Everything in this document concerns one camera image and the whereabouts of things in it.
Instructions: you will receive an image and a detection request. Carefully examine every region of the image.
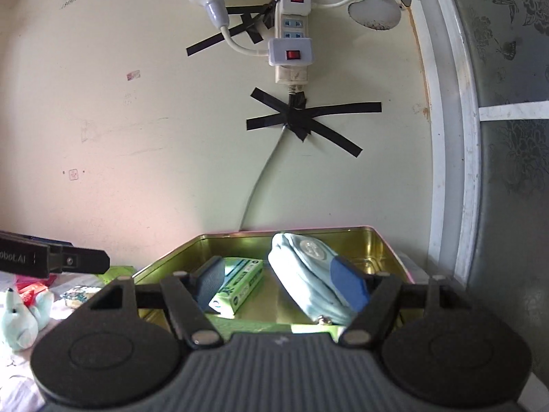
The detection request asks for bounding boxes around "green white tissue box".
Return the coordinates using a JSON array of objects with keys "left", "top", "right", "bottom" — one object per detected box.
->
[{"left": 208, "top": 257, "right": 264, "bottom": 319}]

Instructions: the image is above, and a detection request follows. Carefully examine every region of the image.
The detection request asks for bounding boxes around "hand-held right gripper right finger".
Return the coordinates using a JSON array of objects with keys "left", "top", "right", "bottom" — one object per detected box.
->
[{"left": 329, "top": 256, "right": 473, "bottom": 345}]

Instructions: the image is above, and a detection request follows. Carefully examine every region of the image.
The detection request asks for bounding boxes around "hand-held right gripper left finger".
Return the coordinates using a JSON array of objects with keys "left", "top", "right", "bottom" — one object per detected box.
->
[{"left": 88, "top": 256, "right": 226, "bottom": 349}]

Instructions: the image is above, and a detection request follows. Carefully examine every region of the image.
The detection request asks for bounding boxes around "light blue zip pouch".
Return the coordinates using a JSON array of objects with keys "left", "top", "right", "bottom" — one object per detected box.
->
[{"left": 268, "top": 232, "right": 365, "bottom": 326}]

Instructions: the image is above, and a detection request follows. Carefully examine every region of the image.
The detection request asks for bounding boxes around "white power strip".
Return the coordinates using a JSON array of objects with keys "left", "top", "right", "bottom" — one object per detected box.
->
[{"left": 274, "top": 0, "right": 311, "bottom": 86}]

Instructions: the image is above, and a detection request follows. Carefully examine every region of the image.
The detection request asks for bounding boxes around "red snack packet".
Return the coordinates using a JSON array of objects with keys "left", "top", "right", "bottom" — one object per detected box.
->
[{"left": 15, "top": 280, "right": 49, "bottom": 306}]

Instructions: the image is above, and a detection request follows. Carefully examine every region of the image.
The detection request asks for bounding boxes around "pink gold tin box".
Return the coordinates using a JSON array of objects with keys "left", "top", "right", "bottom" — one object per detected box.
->
[{"left": 132, "top": 225, "right": 416, "bottom": 333}]

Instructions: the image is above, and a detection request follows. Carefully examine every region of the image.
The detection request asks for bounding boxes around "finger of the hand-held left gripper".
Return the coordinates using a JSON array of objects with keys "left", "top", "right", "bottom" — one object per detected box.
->
[{"left": 47, "top": 242, "right": 110, "bottom": 275}]

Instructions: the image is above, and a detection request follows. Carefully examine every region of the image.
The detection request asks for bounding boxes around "blue yellow patterned item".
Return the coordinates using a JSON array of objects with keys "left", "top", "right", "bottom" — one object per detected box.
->
[{"left": 60, "top": 285, "right": 102, "bottom": 310}]

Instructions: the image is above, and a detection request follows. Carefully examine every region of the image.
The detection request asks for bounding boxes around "light teal plush toy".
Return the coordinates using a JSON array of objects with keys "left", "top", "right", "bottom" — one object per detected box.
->
[{"left": 0, "top": 287, "right": 55, "bottom": 351}]

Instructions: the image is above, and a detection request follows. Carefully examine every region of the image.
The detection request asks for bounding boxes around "black tape strip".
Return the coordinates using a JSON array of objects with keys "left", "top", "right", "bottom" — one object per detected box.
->
[
  {"left": 250, "top": 88, "right": 363, "bottom": 158},
  {"left": 225, "top": 4, "right": 279, "bottom": 16},
  {"left": 186, "top": 23, "right": 275, "bottom": 57},
  {"left": 245, "top": 102, "right": 382, "bottom": 132}
]

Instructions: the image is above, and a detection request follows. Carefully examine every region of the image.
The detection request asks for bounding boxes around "white framed patterned window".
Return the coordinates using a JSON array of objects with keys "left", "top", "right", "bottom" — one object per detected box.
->
[{"left": 422, "top": 0, "right": 549, "bottom": 299}]

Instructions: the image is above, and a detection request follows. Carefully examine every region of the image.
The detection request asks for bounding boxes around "grey power cable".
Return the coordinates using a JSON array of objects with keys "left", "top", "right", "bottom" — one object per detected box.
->
[{"left": 238, "top": 85, "right": 302, "bottom": 232}]

